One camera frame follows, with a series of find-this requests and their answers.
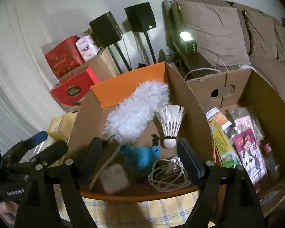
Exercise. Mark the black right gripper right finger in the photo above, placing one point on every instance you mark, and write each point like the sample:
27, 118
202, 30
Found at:
191, 161

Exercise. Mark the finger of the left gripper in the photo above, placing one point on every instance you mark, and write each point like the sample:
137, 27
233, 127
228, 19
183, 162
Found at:
51, 154
18, 151

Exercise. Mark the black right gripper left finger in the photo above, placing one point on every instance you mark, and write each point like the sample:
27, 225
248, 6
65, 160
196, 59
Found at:
86, 161

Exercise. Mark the white earphone case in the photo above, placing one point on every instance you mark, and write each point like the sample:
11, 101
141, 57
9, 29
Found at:
114, 179

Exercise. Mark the white wired earphones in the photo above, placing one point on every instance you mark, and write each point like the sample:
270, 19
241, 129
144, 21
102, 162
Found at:
169, 175

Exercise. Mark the yellow tan small box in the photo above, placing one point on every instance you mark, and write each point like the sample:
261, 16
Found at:
61, 126

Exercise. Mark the blue collapsible funnel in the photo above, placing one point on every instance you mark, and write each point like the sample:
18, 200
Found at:
140, 159

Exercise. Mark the white fluffy duster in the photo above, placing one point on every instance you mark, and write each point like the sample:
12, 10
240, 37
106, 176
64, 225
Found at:
128, 121

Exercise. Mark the white feather shuttlecock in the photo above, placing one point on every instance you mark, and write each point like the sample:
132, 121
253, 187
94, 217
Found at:
170, 118

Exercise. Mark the black star knob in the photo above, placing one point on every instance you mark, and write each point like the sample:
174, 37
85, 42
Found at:
155, 140

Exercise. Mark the person's left hand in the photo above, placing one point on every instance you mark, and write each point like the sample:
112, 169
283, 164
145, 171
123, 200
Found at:
9, 211

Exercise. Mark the orange cardboard box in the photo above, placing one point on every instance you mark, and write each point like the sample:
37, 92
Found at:
103, 98

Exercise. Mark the yellow plaid tablecloth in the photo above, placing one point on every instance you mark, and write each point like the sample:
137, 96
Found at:
170, 212

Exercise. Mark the white curtain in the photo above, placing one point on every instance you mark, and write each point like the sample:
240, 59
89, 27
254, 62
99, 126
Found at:
26, 105

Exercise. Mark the red collection gift bag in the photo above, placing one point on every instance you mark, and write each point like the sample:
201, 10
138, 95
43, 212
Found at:
72, 91

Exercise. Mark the open brown cardboard box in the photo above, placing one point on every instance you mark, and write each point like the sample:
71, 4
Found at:
252, 118

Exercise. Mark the large brown cardboard box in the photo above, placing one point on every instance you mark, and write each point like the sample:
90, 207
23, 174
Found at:
102, 65

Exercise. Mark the red gift bag top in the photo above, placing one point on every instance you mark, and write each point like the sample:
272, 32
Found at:
64, 57

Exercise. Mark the pink tissue pack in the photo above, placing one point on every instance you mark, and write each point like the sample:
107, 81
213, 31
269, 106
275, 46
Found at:
87, 47

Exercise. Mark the bright led lamp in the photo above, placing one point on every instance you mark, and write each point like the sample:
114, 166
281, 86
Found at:
188, 42

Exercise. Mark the brown sofa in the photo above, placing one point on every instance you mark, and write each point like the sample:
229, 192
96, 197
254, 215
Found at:
229, 35

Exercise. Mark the left black speaker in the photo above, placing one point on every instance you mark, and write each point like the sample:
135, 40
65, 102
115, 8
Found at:
106, 29

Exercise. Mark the black speaker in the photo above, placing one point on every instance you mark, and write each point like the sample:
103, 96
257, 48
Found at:
140, 17
106, 29

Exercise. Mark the right black speaker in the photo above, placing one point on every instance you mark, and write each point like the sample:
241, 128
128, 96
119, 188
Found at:
140, 17

